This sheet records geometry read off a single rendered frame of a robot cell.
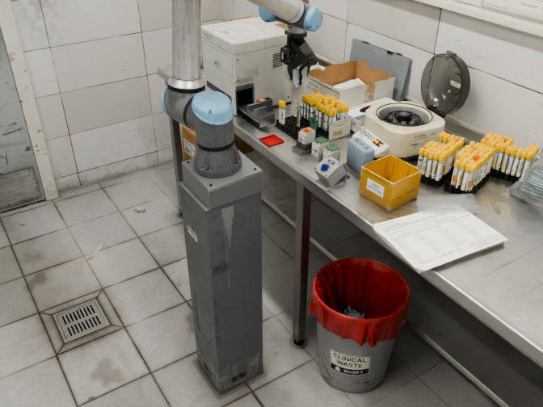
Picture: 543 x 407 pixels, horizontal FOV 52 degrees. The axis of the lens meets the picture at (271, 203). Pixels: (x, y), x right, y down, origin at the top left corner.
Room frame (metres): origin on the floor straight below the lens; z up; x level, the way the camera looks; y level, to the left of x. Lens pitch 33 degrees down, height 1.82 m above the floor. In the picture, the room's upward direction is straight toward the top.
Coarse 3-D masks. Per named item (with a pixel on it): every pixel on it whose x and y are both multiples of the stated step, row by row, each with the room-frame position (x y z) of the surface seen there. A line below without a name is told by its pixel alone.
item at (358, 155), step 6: (354, 138) 1.68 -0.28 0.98; (348, 144) 1.67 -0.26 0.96; (354, 144) 1.64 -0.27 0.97; (366, 144) 1.64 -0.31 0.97; (348, 150) 1.67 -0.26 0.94; (354, 150) 1.64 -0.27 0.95; (360, 150) 1.61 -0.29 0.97; (366, 150) 1.60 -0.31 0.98; (372, 150) 1.60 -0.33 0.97; (348, 156) 1.67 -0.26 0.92; (354, 156) 1.64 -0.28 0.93; (360, 156) 1.60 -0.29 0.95; (366, 156) 1.59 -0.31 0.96; (372, 156) 1.60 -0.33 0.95; (348, 162) 1.66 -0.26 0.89; (354, 162) 1.63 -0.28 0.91; (360, 162) 1.60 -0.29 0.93; (366, 162) 1.59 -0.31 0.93; (348, 168) 1.64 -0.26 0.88; (354, 168) 1.63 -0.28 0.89; (360, 168) 1.60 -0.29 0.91; (354, 174) 1.60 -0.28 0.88; (360, 174) 1.59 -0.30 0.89
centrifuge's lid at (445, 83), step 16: (432, 64) 1.99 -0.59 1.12; (448, 64) 1.95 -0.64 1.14; (464, 64) 1.86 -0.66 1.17; (432, 80) 1.99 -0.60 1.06; (448, 80) 1.95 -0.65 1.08; (464, 80) 1.81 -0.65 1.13; (432, 96) 1.96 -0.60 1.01; (448, 96) 1.92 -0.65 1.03; (464, 96) 1.80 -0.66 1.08; (448, 112) 1.82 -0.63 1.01
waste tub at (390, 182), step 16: (384, 160) 1.55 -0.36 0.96; (400, 160) 1.54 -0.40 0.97; (368, 176) 1.47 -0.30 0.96; (384, 176) 1.56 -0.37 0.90; (400, 176) 1.53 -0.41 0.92; (416, 176) 1.46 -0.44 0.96; (368, 192) 1.46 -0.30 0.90; (384, 192) 1.41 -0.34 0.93; (400, 192) 1.42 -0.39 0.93; (416, 192) 1.46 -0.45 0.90; (384, 208) 1.41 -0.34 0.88
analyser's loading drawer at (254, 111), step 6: (246, 102) 2.13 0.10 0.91; (240, 108) 2.07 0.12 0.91; (246, 108) 2.07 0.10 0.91; (252, 108) 2.04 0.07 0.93; (258, 108) 2.00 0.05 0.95; (264, 108) 2.01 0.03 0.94; (246, 114) 2.02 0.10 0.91; (252, 114) 2.00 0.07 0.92; (258, 114) 2.00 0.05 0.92; (264, 114) 2.01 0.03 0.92; (258, 120) 1.95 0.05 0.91; (264, 120) 1.95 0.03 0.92; (270, 120) 1.96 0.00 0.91
